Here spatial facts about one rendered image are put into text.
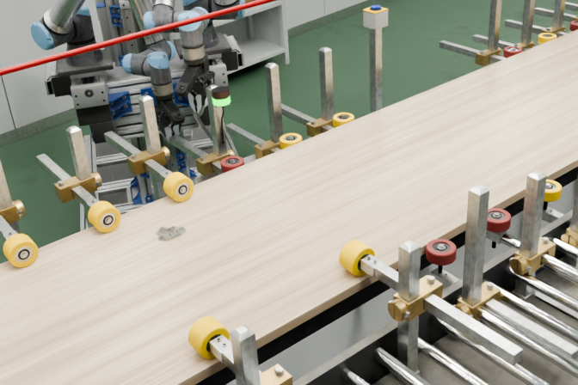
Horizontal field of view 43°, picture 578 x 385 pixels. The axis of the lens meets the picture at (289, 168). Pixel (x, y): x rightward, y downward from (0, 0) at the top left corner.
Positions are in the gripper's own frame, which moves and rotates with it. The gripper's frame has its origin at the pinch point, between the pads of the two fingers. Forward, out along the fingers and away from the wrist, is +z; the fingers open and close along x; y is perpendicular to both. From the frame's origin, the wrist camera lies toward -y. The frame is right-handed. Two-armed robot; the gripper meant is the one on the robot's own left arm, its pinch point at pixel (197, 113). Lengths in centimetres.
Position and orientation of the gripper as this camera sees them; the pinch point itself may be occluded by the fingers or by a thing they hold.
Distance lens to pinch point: 261.4
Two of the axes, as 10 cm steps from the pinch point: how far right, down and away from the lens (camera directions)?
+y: 5.3, -4.4, 7.3
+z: 0.7, 8.8, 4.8
